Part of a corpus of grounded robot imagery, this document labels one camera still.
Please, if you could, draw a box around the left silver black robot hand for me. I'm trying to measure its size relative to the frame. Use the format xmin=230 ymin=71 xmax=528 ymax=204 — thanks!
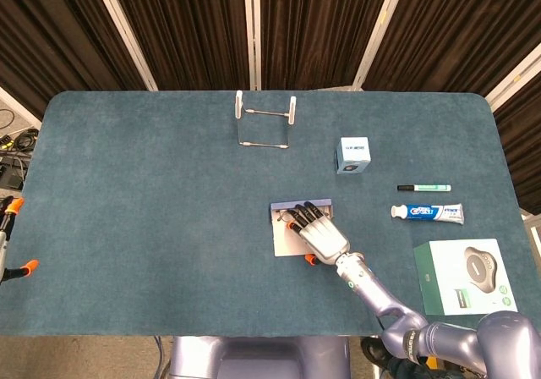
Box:
xmin=0 ymin=196 xmax=40 ymax=285

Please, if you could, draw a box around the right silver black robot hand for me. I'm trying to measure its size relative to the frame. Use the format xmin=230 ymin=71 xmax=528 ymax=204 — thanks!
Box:
xmin=283 ymin=200 xmax=352 ymax=266

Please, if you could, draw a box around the black floor device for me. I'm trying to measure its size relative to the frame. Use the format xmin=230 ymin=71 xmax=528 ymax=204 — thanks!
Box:
xmin=0 ymin=163 xmax=26 ymax=190

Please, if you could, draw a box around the small light blue box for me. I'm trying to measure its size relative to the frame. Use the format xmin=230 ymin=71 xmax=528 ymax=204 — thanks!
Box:
xmin=335 ymin=136 xmax=373 ymax=176

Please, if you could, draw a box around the blue white toothpaste tube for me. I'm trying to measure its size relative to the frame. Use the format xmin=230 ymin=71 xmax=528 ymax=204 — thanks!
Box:
xmin=390 ymin=202 xmax=465 ymax=227

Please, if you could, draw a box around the green white marker pen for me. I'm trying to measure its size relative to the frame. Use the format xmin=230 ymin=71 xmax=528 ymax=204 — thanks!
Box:
xmin=396 ymin=184 xmax=452 ymax=193

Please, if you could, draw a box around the black shoe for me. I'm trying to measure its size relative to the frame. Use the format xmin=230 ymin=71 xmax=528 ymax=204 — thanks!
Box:
xmin=361 ymin=337 xmax=388 ymax=364

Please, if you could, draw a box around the green white product box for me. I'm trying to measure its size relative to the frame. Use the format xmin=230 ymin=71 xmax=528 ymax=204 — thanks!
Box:
xmin=413 ymin=238 xmax=519 ymax=316

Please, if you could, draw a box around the purple robot torso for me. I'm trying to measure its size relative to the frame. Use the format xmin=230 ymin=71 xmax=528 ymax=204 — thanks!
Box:
xmin=168 ymin=335 xmax=352 ymax=379

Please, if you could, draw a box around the blue felt table cloth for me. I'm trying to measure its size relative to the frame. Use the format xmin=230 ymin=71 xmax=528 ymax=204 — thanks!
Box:
xmin=0 ymin=90 xmax=536 ymax=338

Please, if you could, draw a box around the dark trouser leg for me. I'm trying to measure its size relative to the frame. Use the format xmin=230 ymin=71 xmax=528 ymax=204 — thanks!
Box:
xmin=387 ymin=353 xmax=430 ymax=379

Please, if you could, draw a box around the brown curtain partition panel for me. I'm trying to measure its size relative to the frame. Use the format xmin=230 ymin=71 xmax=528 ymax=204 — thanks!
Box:
xmin=363 ymin=0 xmax=541 ymax=96
xmin=107 ymin=0 xmax=254 ymax=91
xmin=253 ymin=0 xmax=407 ymax=91
xmin=0 ymin=0 xmax=158 ymax=120
xmin=485 ymin=44 xmax=541 ymax=215

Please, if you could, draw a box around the black coiled floor cable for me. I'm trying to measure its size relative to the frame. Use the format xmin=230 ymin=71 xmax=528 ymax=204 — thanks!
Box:
xmin=14 ymin=128 xmax=40 ymax=151

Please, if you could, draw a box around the thin blue cable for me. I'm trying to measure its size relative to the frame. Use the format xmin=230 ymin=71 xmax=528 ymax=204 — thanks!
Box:
xmin=153 ymin=335 xmax=167 ymax=379

